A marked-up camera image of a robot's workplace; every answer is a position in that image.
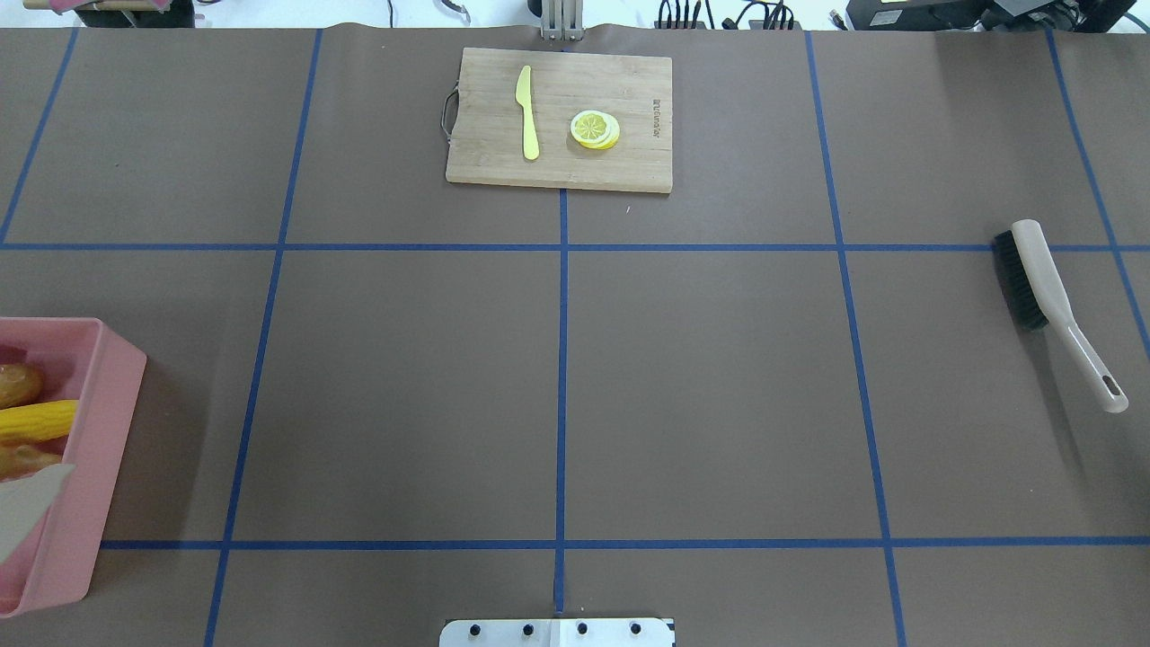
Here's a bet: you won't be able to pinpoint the black laptop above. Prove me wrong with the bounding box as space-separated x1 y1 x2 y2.
845 1 992 31

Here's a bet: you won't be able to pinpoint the yellow plastic knife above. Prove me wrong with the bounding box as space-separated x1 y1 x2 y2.
514 66 541 161

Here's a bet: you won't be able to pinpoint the pink plastic bin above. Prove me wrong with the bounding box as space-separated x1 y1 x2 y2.
3 318 147 618

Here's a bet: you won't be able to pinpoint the yellow lemon slices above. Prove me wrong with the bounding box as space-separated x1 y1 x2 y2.
570 110 621 151

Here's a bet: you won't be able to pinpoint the beige plastic dustpan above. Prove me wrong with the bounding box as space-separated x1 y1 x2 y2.
1 464 75 563

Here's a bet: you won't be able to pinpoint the brown toy potato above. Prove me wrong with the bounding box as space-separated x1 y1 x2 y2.
0 363 45 409

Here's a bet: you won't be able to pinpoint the yellow toy corn cob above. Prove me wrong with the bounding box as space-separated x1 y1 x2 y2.
1 400 79 446

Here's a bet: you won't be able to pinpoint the beige hand brush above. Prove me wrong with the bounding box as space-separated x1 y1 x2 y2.
991 218 1129 414

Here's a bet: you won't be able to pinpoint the white camera stand column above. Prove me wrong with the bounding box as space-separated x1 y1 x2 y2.
438 617 677 646

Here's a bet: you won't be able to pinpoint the aluminium frame post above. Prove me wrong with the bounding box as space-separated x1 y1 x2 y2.
538 0 587 41

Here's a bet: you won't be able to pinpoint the bamboo cutting board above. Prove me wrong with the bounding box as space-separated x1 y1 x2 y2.
445 48 674 195

